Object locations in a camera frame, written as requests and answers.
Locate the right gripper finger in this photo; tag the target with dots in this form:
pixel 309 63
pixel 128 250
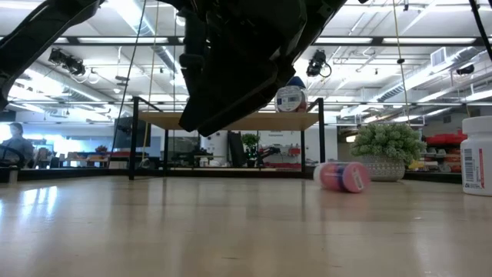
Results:
pixel 242 96
pixel 194 84

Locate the blue-cap medicine bottle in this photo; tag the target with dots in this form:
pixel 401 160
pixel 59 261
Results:
pixel 291 99

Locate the pink bottle white cap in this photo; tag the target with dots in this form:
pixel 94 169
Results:
pixel 338 177

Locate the white medicine bottle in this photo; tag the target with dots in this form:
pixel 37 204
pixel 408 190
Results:
pixel 476 154

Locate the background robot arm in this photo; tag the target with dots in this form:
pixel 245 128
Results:
pixel 267 152

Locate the wooden shelf black legs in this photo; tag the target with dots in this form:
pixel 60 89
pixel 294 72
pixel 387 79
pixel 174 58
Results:
pixel 276 121

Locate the small green background plant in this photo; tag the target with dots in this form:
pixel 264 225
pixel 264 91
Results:
pixel 250 140

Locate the white background cabinet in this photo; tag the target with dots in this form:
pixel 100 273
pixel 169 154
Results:
pixel 215 146

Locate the large dark background screen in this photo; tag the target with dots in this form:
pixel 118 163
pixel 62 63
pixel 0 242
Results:
pixel 125 132

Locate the black ceiling-mounted device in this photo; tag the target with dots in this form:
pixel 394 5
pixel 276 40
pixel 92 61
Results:
pixel 73 65

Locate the background work table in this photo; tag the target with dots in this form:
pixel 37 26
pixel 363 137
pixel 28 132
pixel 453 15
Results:
pixel 84 157

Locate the green potted plant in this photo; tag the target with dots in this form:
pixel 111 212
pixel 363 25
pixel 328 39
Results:
pixel 384 142

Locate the white air vent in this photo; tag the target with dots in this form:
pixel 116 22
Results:
pixel 438 57

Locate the person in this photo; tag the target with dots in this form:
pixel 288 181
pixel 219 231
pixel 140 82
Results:
pixel 17 144

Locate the red storage bins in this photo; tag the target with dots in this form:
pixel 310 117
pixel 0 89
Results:
pixel 446 139

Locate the black ceiling fixture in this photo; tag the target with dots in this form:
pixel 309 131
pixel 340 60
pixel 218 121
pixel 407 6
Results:
pixel 466 70

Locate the black overhead camera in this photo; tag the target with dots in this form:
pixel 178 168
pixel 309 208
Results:
pixel 316 63

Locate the black aluminium table frame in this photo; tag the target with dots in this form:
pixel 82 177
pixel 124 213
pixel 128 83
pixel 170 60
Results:
pixel 77 174

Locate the grey metal post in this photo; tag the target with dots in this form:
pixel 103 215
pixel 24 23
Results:
pixel 13 175

